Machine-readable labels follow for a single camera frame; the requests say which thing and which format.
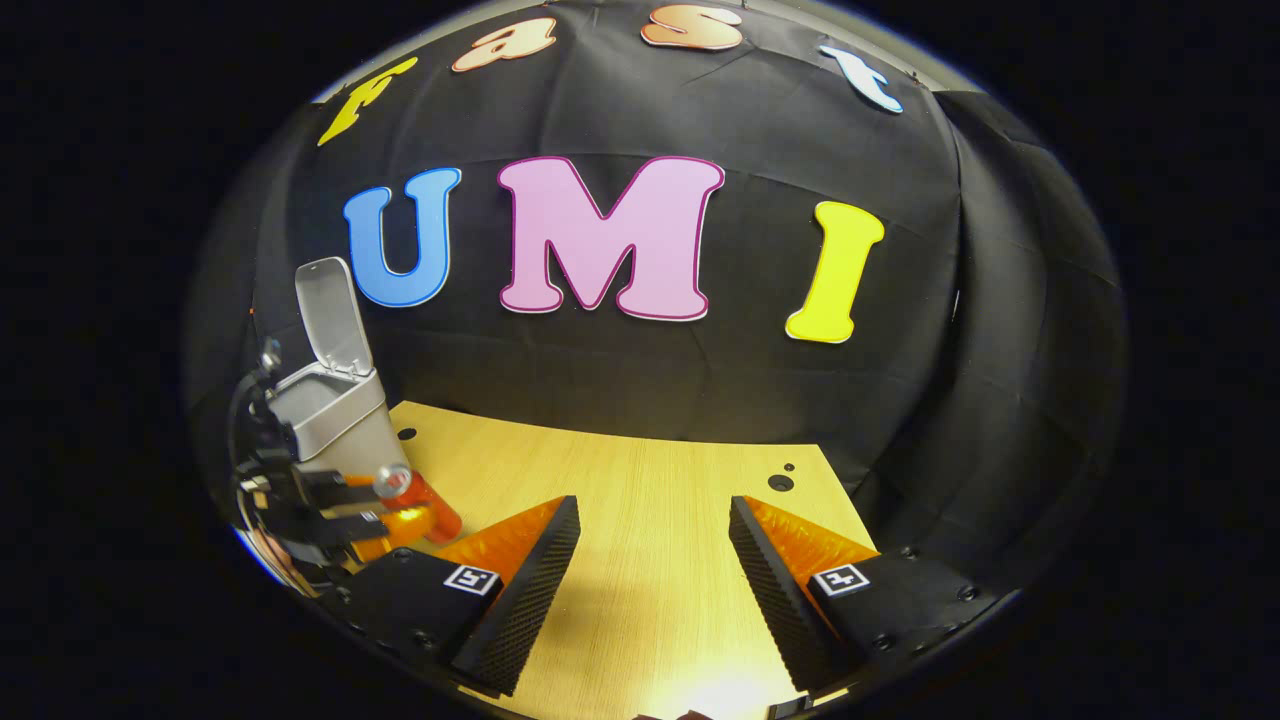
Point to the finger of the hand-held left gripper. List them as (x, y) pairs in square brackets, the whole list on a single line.
[(340, 487), (385, 530)]

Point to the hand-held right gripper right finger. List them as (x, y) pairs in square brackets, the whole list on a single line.
[(775, 595)]

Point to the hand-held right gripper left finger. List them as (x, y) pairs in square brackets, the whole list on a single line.
[(525, 600)]

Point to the orange pop can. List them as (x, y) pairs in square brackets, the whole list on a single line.
[(425, 505)]

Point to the white desktop garbage bin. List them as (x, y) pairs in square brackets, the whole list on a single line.
[(340, 420)]

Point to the wooden desktop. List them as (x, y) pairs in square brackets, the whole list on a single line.
[(650, 500)]

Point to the black backdrop cloth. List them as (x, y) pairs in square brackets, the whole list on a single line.
[(750, 370)]

